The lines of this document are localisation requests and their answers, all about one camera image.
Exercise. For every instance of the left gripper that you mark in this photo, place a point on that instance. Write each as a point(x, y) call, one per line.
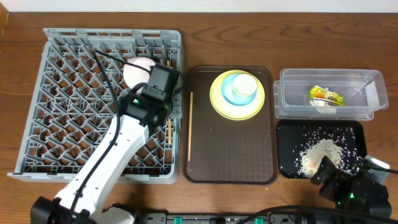
point(173, 91)

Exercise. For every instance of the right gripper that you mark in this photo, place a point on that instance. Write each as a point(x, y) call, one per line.
point(339, 179)

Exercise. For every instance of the white bowl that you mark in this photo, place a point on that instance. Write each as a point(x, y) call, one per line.
point(133, 75)

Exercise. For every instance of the pile of rice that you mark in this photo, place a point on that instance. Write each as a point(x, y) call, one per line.
point(337, 144)

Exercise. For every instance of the yellow plate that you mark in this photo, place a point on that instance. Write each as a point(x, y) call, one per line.
point(230, 111)

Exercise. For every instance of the light blue small plate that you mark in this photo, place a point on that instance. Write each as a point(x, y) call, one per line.
point(229, 94)

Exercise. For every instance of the white tissue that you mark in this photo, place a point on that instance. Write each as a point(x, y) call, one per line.
point(323, 107)

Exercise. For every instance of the white cup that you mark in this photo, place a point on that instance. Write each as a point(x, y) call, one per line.
point(244, 85)

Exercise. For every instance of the green orange snack wrapper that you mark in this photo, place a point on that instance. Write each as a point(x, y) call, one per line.
point(319, 93)

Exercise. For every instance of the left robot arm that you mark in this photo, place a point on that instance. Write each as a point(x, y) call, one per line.
point(145, 107)

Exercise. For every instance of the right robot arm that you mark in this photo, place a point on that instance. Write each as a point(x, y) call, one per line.
point(363, 192)

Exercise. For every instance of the black waste tray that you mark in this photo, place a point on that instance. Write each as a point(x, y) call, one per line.
point(288, 134)

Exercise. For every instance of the brown serving tray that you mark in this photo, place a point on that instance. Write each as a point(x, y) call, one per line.
point(226, 151)

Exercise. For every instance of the grey plastic dish rack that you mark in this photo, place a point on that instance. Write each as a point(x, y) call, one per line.
point(72, 104)

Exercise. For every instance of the clear plastic bin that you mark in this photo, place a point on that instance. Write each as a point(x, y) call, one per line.
point(363, 91)

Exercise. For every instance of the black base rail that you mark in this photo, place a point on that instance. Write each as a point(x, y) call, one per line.
point(162, 218)

